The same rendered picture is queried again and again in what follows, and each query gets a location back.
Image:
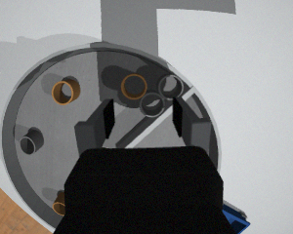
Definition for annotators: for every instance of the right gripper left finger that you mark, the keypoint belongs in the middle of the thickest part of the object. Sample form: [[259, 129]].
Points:
[[93, 132]]

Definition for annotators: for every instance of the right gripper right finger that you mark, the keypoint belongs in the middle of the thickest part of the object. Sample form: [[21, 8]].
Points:
[[195, 131]]

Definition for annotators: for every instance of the bronze bushing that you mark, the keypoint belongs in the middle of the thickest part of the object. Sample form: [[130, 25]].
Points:
[[128, 95], [58, 205], [57, 93]]

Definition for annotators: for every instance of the blue open tray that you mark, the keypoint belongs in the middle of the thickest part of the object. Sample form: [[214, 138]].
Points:
[[235, 219]]

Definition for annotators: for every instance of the grey metal ring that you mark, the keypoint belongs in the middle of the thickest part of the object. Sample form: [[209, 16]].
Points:
[[25, 142], [156, 112], [179, 90]]

